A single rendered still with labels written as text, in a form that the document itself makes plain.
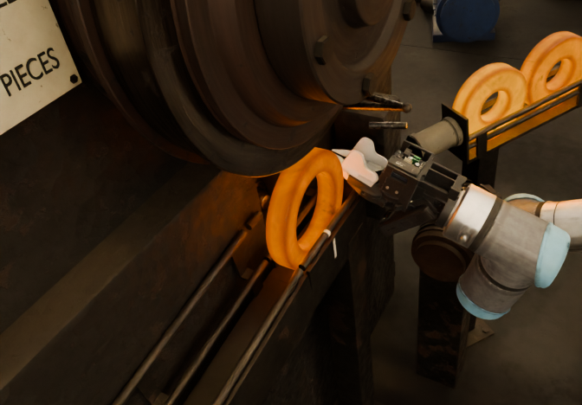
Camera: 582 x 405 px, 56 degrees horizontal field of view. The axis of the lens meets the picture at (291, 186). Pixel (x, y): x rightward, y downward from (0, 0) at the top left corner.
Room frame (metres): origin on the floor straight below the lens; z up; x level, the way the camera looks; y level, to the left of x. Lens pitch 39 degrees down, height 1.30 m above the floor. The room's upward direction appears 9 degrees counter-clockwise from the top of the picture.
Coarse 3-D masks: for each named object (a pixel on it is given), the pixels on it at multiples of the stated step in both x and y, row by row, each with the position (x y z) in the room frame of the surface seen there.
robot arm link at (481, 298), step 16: (480, 256) 0.57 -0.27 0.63; (480, 272) 0.55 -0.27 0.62; (464, 288) 0.57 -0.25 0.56; (480, 288) 0.54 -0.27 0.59; (496, 288) 0.53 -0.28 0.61; (512, 288) 0.52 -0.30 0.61; (464, 304) 0.56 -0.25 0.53; (480, 304) 0.54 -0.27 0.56; (496, 304) 0.53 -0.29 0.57; (512, 304) 0.53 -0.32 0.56
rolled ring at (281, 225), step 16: (304, 160) 0.61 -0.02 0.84; (320, 160) 0.63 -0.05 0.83; (336, 160) 0.67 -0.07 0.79; (288, 176) 0.59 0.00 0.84; (304, 176) 0.59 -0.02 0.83; (320, 176) 0.66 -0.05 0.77; (336, 176) 0.66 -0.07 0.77; (288, 192) 0.57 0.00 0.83; (304, 192) 0.59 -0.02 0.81; (320, 192) 0.67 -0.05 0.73; (336, 192) 0.66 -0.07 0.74; (272, 208) 0.56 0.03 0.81; (288, 208) 0.55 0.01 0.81; (320, 208) 0.66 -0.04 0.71; (336, 208) 0.65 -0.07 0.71; (272, 224) 0.55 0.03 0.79; (288, 224) 0.55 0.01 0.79; (320, 224) 0.63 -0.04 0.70; (272, 240) 0.55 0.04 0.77; (288, 240) 0.54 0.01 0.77; (304, 240) 0.61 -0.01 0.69; (272, 256) 0.55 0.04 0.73; (288, 256) 0.54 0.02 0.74; (304, 256) 0.57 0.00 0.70
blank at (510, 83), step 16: (496, 64) 0.89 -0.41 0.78; (480, 80) 0.86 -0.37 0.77; (496, 80) 0.87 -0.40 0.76; (512, 80) 0.88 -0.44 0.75; (464, 96) 0.86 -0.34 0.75; (480, 96) 0.86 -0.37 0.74; (512, 96) 0.88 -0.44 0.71; (464, 112) 0.85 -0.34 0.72; (480, 112) 0.86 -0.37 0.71; (496, 112) 0.89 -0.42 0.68; (512, 112) 0.88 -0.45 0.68; (480, 128) 0.86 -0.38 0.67; (496, 128) 0.87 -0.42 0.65
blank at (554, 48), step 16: (560, 32) 0.94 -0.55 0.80; (544, 48) 0.91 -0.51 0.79; (560, 48) 0.91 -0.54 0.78; (576, 48) 0.93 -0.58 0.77; (528, 64) 0.91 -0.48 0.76; (544, 64) 0.90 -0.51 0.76; (560, 64) 0.96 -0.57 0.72; (576, 64) 0.93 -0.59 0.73; (528, 80) 0.90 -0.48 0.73; (544, 80) 0.90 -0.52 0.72; (560, 80) 0.94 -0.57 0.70; (576, 80) 0.93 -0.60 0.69; (528, 96) 0.90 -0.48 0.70; (544, 96) 0.91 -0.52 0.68; (560, 96) 0.92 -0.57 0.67
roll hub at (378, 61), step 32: (256, 0) 0.46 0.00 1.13; (288, 0) 0.44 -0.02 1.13; (320, 0) 0.46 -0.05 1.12; (352, 0) 0.50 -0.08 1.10; (384, 0) 0.55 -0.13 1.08; (288, 32) 0.44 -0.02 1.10; (320, 32) 0.46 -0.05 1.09; (352, 32) 0.53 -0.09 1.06; (384, 32) 0.59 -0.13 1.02; (288, 64) 0.45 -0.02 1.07; (352, 64) 0.52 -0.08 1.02; (384, 64) 0.56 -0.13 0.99; (320, 96) 0.47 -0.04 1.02; (352, 96) 0.50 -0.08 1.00
